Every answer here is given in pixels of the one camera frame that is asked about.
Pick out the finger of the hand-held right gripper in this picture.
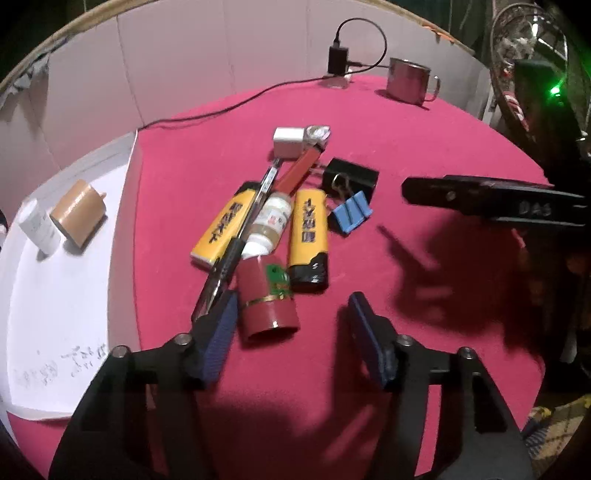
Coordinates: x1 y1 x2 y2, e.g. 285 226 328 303
443 174 556 188
402 177 491 222

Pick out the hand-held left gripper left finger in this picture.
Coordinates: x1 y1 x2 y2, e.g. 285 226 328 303
48 290 241 480

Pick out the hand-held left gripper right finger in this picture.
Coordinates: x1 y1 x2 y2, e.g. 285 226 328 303
347 292 536 480

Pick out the red cylindrical can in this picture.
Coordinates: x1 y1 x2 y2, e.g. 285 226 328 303
236 258 301 344

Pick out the clear black ballpoint pen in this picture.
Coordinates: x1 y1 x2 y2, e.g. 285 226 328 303
191 157 283 324

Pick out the black binder clip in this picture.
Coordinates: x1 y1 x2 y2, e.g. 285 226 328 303
318 158 380 204

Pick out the blue binder clip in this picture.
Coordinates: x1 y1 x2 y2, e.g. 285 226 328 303
330 194 374 235

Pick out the yellow lighter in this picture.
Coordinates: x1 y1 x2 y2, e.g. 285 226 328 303
190 181 262 268
287 189 331 291

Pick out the small white labelled bottle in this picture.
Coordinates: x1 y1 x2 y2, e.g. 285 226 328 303
240 193 294 259

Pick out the red box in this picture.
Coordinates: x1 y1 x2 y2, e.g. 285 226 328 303
273 138 326 195

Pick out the white tray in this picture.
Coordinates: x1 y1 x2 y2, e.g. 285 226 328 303
0 129 141 421

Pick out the red white printed cushion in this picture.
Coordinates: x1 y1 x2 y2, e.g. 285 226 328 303
503 90 527 134

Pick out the wicker hanging chair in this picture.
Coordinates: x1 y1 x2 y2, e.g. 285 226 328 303
489 0 591 176

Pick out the steel mug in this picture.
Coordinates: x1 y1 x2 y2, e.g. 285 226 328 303
384 57 441 106

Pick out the white cube charger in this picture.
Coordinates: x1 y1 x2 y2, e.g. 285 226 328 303
272 127 306 160

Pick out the black power adapter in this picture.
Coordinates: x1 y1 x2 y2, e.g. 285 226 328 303
327 45 351 75

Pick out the brown tape roll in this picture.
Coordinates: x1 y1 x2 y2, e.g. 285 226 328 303
50 180 108 249

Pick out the white plastic bottle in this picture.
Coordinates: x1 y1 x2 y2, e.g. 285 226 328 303
18 198 61 254

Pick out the patterned floor mat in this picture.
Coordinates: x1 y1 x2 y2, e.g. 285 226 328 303
522 397 591 467

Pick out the grey rag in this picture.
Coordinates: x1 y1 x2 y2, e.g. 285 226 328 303
0 51 51 100

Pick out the bamboo rail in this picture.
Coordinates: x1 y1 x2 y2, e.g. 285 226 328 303
0 0 476 93

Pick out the black cable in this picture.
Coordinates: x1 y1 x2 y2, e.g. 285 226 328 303
139 18 389 130

